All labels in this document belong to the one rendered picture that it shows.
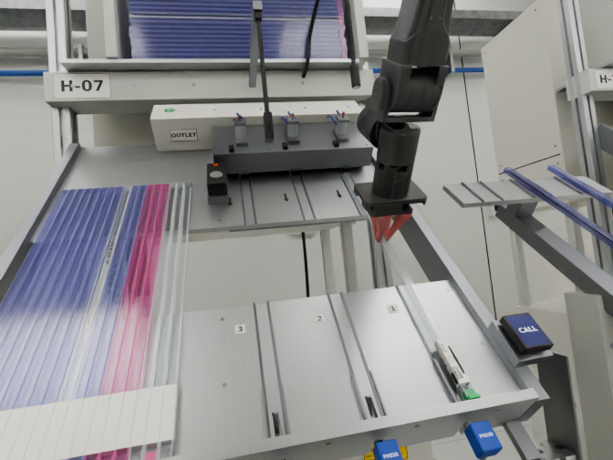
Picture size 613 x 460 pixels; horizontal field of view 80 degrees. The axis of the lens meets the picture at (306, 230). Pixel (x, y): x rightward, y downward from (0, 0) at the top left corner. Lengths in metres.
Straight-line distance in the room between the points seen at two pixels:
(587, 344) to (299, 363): 0.49
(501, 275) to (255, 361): 2.62
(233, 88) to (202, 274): 1.58
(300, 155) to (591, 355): 0.62
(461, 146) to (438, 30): 2.45
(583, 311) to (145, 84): 0.99
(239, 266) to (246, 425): 1.94
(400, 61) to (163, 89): 0.62
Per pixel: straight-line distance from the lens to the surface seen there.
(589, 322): 0.76
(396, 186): 0.57
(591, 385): 0.80
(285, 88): 0.98
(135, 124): 1.14
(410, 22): 0.51
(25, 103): 2.83
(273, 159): 0.78
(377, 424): 0.45
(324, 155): 0.80
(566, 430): 0.62
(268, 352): 0.50
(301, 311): 0.53
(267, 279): 2.36
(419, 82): 0.53
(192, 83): 0.98
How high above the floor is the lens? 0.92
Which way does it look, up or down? 4 degrees up
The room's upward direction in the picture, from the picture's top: 6 degrees counter-clockwise
